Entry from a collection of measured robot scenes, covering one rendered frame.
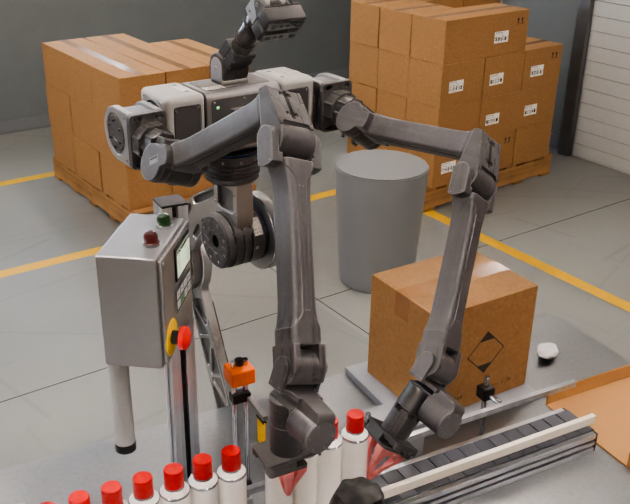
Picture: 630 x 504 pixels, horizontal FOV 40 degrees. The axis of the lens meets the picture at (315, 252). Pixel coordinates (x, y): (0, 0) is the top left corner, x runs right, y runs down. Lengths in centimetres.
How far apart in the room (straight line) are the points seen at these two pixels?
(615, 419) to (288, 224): 104
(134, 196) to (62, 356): 134
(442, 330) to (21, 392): 240
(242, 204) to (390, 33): 342
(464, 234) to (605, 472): 62
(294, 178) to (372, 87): 417
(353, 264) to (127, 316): 303
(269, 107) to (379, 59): 404
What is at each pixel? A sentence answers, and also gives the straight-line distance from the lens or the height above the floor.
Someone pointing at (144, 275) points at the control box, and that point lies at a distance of 132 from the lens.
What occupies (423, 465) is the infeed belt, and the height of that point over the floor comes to 88.
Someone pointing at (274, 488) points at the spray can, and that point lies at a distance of 161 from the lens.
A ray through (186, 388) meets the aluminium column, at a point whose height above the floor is 114.
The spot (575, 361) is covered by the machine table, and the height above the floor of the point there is 83.
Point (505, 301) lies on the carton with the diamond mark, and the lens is 202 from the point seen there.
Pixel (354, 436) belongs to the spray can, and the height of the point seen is 105.
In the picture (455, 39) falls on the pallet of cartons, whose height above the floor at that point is 103.
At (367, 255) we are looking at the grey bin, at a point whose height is 22.
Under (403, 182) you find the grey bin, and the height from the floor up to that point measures 60.
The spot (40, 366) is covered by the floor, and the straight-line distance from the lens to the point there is 392.
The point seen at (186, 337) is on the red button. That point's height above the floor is 133.
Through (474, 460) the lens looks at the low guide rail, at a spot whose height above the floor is 91.
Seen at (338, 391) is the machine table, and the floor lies 83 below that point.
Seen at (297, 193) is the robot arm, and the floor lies 151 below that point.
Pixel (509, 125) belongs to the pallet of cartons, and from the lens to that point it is 572.
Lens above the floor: 203
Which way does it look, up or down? 25 degrees down
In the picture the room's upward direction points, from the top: 1 degrees clockwise
